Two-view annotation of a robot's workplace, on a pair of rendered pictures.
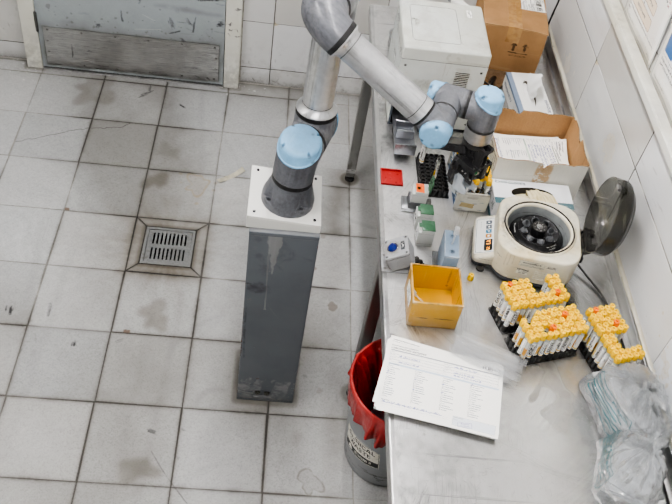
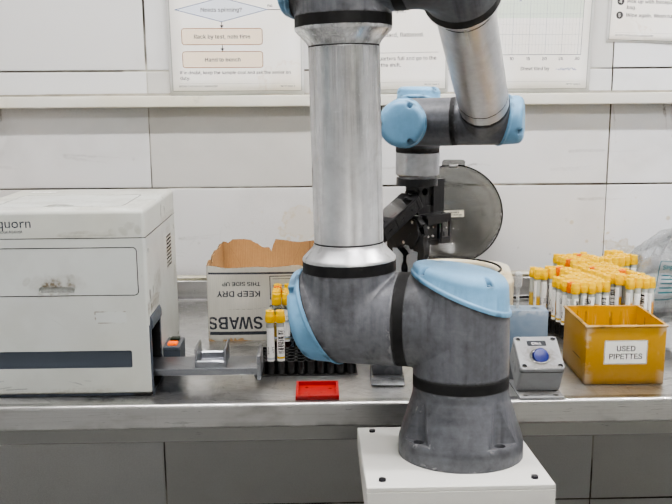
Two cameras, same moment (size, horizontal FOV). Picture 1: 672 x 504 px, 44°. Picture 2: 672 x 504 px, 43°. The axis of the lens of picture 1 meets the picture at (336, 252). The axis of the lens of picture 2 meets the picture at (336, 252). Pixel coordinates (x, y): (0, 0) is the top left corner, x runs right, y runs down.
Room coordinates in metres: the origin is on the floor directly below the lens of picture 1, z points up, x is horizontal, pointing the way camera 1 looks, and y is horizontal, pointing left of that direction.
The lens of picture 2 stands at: (1.76, 1.15, 1.35)
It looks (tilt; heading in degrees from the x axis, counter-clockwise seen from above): 11 degrees down; 276
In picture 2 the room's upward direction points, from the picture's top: straight up
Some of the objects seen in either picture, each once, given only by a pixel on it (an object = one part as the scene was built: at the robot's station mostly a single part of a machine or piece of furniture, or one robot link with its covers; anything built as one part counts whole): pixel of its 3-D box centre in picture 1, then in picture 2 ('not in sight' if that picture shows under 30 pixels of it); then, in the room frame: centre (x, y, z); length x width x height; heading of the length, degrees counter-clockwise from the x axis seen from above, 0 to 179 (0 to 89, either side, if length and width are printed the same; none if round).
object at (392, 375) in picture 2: (416, 202); (386, 367); (1.83, -0.21, 0.89); 0.09 x 0.05 x 0.04; 96
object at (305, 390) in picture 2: (391, 176); (317, 390); (1.93, -0.12, 0.88); 0.07 x 0.07 x 0.01; 8
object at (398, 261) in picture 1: (406, 254); (533, 360); (1.59, -0.19, 0.92); 0.13 x 0.07 x 0.08; 98
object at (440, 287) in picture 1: (433, 296); (612, 343); (1.45, -0.27, 0.93); 0.13 x 0.13 x 0.10; 7
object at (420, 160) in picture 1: (435, 164); (305, 336); (1.97, -0.25, 0.93); 0.17 x 0.09 x 0.11; 8
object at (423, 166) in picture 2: (479, 132); (416, 165); (1.78, -0.31, 1.22); 0.08 x 0.08 x 0.05
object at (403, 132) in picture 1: (403, 127); (198, 359); (2.13, -0.14, 0.92); 0.21 x 0.07 x 0.05; 8
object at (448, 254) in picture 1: (447, 255); (516, 335); (1.61, -0.30, 0.92); 0.10 x 0.07 x 0.10; 3
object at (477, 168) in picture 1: (473, 157); (419, 211); (1.78, -0.32, 1.14); 0.09 x 0.08 x 0.12; 46
